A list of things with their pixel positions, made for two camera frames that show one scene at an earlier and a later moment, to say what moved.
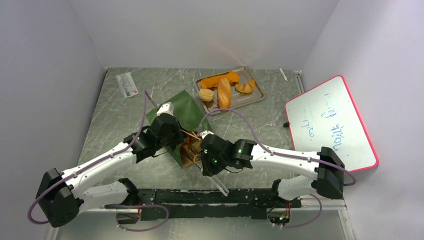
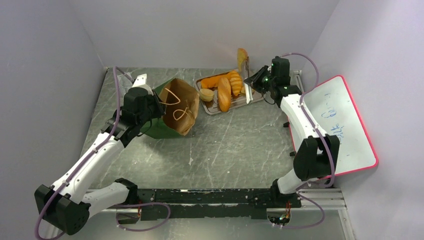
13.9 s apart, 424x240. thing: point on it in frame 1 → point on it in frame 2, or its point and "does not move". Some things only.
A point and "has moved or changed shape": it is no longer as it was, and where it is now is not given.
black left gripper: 179,134 → 159,106
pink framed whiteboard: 328,116 does not move
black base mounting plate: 170,204 does not move
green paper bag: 150,115 has moved or changed shape
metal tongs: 217,182 → 249,91
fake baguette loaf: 224,90 does not move
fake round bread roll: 206,95 does not move
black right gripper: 208,169 → 254,81
